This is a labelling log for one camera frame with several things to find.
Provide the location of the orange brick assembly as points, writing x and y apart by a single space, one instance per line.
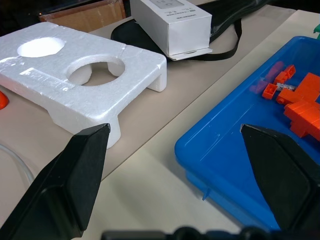
303 105

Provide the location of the blue plastic bin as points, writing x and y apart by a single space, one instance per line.
225 140

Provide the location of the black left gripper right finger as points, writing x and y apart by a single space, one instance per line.
282 175

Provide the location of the white styrofoam packing insert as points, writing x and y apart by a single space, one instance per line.
82 82

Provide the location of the brown cardboard box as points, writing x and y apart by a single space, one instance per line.
85 17

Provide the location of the orange object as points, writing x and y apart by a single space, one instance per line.
3 100

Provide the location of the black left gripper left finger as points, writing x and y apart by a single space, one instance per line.
75 180

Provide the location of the white cardboard product box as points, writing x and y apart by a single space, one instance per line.
172 25

